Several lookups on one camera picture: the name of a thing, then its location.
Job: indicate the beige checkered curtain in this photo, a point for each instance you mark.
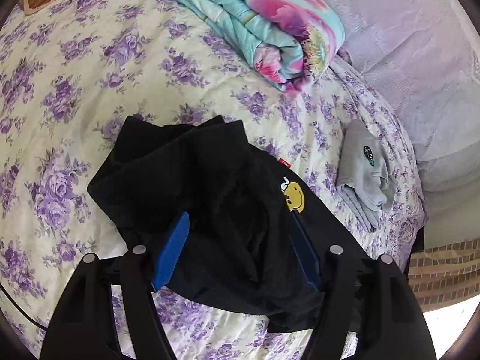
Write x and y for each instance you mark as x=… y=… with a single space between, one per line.
x=445 y=275

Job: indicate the grey folded garment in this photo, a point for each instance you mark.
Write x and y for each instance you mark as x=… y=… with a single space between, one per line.
x=364 y=176

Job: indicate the floral folded blanket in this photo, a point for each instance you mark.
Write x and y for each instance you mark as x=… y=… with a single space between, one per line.
x=289 y=42

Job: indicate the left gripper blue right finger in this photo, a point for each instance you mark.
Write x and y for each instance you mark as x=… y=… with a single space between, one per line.
x=334 y=276

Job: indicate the purple floral bedsheet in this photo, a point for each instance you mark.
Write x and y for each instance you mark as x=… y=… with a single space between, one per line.
x=72 y=73

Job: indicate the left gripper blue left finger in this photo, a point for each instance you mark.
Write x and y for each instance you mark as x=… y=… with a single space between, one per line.
x=142 y=272

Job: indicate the black pants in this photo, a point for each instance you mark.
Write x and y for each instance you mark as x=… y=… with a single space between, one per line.
x=243 y=204

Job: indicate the white lace bed headboard cover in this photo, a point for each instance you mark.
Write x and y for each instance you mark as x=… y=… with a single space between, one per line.
x=422 y=56

